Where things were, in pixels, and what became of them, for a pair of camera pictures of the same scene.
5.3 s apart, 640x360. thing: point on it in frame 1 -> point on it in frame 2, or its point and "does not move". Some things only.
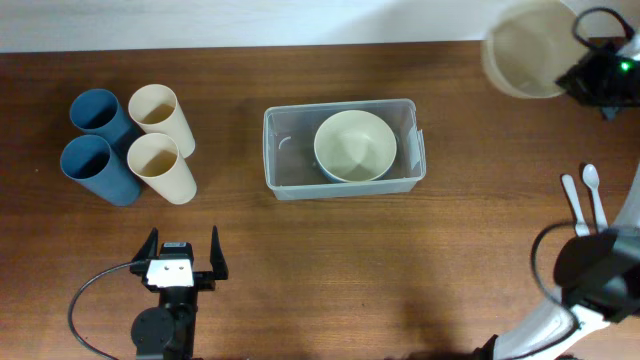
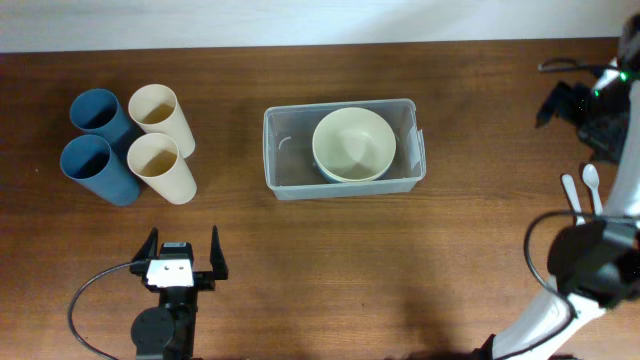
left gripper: [206, 280] does not move
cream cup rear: [155, 109] does not move
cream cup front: [156, 159] does not move
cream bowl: [527, 44] -> [353, 144]
